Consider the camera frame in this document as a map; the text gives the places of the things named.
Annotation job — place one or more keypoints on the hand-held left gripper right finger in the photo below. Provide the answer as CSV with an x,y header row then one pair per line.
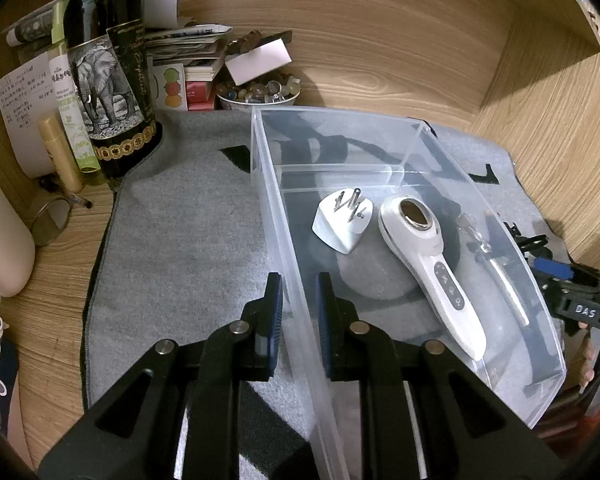
x,y
325,320

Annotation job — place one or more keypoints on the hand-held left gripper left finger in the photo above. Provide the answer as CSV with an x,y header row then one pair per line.
x,y
275,310

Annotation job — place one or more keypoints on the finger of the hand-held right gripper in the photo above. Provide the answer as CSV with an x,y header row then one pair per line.
x,y
547,266
527,242

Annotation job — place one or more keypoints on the clear plastic storage box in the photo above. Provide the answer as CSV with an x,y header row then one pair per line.
x,y
330,135

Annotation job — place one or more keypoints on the person's right hand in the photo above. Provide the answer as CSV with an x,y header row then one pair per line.
x,y
587,355

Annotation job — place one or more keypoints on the white plug adapter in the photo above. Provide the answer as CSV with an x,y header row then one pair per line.
x,y
340,227

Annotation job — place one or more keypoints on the white handheld beauty device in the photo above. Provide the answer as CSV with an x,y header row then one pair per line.
x,y
450,305

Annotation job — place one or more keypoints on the grey mat with black letters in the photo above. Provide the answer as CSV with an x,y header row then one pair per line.
x,y
180,240

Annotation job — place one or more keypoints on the white bowl of beads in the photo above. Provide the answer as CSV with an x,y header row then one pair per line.
x,y
260,91

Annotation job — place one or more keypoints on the wooden desk hutch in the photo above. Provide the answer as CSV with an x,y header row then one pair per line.
x,y
380,50

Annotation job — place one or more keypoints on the card with coloured circles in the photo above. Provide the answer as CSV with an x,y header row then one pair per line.
x,y
171,87

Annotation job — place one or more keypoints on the white folded card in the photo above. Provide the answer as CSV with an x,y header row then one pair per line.
x,y
257,62

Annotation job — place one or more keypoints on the gold lip balm tube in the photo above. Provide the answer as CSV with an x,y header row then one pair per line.
x,y
60,157

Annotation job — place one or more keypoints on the green white tube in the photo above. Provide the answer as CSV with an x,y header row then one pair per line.
x,y
72,120

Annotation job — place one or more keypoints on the stack of books and papers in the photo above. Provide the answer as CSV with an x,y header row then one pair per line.
x,y
190,45

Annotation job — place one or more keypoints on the cream plastic jug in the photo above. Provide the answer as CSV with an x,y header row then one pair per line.
x,y
5,240

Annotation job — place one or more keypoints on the dark elephant label wine bottle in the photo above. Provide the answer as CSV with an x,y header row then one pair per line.
x,y
105,60

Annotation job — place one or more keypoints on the white handwritten note paper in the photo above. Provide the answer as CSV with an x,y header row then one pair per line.
x,y
22,105

